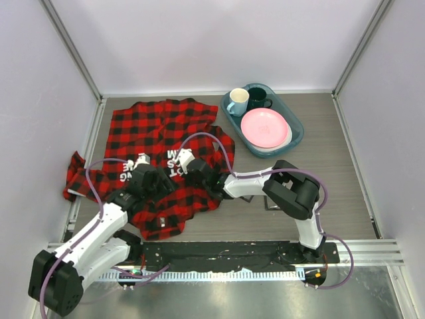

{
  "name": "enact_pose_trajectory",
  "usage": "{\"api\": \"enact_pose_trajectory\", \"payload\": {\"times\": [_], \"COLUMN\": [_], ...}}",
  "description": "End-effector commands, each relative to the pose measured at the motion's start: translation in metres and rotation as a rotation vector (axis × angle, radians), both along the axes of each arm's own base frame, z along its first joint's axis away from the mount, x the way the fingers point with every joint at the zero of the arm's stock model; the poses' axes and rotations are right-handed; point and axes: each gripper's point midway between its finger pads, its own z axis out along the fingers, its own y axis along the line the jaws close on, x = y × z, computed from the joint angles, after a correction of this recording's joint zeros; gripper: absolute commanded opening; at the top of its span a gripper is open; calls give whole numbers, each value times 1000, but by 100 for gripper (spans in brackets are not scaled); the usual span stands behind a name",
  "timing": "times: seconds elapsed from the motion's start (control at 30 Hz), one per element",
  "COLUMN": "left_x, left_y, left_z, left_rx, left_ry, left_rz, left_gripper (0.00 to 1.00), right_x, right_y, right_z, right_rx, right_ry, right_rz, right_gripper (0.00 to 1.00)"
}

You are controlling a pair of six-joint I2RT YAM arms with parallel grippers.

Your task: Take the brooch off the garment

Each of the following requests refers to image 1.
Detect red black plaid shirt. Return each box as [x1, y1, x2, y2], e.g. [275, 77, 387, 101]
[63, 98, 235, 241]

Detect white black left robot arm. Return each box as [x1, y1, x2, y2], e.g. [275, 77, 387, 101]
[28, 161, 177, 318]

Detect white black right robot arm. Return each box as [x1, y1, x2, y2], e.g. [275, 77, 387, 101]
[180, 158, 328, 263]

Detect black open box left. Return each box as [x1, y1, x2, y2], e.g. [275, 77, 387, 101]
[240, 195, 254, 203]

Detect black open box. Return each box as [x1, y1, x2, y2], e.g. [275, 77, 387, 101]
[264, 196, 281, 211]
[240, 195, 254, 203]

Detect black open box right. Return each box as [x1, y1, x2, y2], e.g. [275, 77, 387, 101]
[264, 196, 281, 211]

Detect pink plate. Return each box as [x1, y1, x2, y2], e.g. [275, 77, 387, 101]
[240, 108, 288, 143]

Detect light blue mug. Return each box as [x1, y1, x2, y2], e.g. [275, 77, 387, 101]
[226, 88, 250, 117]

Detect white plate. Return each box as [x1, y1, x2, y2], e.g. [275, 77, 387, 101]
[248, 124, 292, 152]

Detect dark green mug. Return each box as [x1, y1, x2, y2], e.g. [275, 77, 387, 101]
[248, 87, 273, 110]

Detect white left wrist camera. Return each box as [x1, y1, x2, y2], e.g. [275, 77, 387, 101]
[127, 153, 150, 171]

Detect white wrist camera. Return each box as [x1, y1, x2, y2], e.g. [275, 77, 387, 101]
[173, 148, 195, 174]
[127, 153, 150, 171]

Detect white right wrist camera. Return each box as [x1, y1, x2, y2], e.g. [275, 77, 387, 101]
[173, 148, 195, 174]

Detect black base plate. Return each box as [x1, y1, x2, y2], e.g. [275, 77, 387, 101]
[143, 241, 340, 272]

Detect white slotted cable duct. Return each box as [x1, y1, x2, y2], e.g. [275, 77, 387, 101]
[99, 269, 305, 283]

